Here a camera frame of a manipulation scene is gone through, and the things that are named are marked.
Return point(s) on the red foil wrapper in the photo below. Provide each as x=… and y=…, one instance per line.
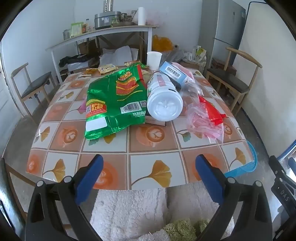
x=212, y=113

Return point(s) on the dining table with patterned tablecloth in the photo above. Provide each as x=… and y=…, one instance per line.
x=150, y=139

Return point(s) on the blue plastic basket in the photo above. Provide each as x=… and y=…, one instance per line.
x=245, y=166

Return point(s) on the clear bag of pink strips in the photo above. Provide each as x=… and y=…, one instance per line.
x=201, y=122

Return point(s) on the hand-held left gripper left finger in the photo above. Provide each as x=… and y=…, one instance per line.
x=90, y=178

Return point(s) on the blue medicine box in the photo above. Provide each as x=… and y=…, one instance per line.
x=172, y=69

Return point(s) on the grey plastic bag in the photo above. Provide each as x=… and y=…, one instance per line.
x=173, y=55

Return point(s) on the wooden chair with dark seat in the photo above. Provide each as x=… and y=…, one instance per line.
x=229, y=78
x=37, y=83

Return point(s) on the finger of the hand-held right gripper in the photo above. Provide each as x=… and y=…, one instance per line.
x=283, y=194

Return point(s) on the yellow snack packet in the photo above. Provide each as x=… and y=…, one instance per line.
x=106, y=68

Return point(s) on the grey refrigerator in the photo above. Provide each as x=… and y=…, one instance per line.
x=226, y=23

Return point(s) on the yellow plastic bag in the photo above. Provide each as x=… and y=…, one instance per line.
x=161, y=44

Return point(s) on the glass jar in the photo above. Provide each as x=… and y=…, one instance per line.
x=66, y=34

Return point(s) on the metal pipe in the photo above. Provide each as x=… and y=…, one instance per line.
x=108, y=5

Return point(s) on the white sack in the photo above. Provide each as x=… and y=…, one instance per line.
x=120, y=55

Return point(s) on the white side table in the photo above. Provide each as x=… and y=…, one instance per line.
x=104, y=31

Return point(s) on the green foil snack bag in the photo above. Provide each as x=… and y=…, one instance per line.
x=111, y=99

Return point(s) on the green plush cloth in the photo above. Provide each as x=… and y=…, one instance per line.
x=180, y=229

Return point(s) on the green carton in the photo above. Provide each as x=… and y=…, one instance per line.
x=76, y=29

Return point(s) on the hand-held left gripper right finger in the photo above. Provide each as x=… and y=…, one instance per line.
x=208, y=180

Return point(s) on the white paper towel roll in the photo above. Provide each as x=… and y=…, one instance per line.
x=141, y=16

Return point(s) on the white paper cup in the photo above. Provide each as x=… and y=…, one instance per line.
x=153, y=60

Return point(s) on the black bag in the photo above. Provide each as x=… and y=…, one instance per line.
x=71, y=60

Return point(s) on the white green plastic bag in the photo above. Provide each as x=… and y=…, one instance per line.
x=198, y=54

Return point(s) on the white strawberry drink bottle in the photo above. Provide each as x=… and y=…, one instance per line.
x=165, y=104

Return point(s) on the small orange packet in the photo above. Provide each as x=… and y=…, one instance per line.
x=89, y=71

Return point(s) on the steel cooking pot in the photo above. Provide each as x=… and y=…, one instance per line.
x=106, y=20

